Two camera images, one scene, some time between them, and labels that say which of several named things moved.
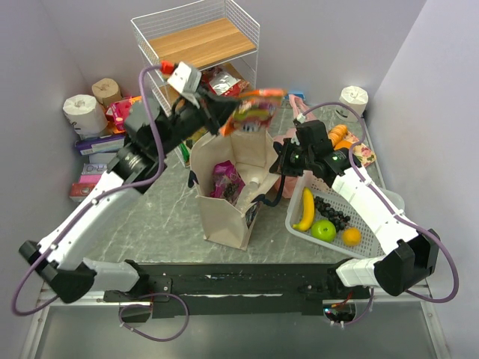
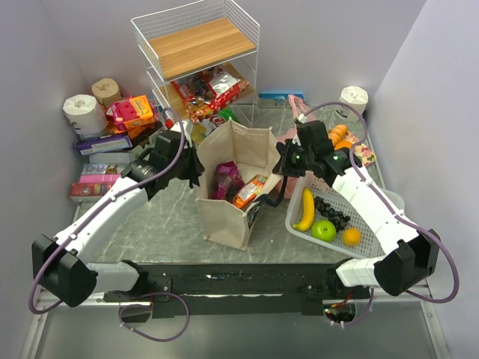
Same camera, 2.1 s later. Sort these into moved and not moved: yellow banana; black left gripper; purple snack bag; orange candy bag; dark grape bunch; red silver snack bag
Moved: orange candy bag; black left gripper
Not moved: red silver snack bag; purple snack bag; dark grape bunch; yellow banana
